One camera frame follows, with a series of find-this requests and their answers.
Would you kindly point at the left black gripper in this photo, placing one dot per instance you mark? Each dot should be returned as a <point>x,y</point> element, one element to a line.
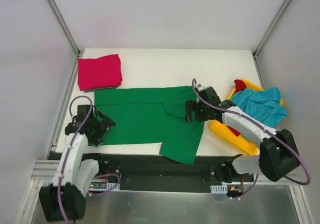
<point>105,128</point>

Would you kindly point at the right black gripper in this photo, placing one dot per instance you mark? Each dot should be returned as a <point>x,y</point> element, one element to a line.
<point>189,111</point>

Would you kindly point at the green t shirt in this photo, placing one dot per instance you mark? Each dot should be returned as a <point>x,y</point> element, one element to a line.
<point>152,115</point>

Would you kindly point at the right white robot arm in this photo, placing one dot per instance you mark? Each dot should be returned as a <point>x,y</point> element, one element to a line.
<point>263,149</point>

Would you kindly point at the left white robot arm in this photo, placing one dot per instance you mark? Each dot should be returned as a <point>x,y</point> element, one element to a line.
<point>64,198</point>

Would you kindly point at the yellow plastic tray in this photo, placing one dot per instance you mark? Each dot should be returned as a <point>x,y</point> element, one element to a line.
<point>230,135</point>

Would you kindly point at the red t shirt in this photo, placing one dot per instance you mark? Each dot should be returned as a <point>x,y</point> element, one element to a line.
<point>240,85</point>

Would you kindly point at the folded magenta t shirt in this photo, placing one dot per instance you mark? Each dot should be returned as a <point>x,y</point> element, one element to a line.
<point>102,72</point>

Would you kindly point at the teal t shirt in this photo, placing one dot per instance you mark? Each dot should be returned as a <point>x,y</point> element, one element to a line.
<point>263,106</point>

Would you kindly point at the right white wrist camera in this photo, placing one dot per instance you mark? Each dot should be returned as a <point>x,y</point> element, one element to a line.
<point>201,86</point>

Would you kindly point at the left aluminium frame post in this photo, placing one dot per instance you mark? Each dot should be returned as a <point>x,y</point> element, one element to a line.
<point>63,26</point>

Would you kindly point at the aluminium frame post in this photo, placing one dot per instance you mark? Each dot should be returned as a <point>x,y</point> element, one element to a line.
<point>270,29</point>
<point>63,26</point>

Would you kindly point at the right aluminium frame post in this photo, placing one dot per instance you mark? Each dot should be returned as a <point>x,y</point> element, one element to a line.
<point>270,29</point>

